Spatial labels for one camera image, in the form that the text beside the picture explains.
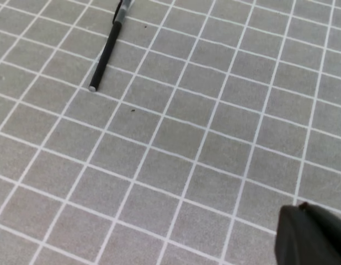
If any black pen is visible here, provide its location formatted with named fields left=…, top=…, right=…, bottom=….
left=89, top=22, right=122, bottom=92

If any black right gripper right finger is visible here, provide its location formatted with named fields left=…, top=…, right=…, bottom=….
left=299, top=202, right=341, bottom=257

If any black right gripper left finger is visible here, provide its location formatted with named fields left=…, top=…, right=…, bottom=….
left=274, top=205, right=322, bottom=265

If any grey grid tablecloth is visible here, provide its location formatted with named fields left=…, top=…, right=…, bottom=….
left=0, top=1, right=341, bottom=264

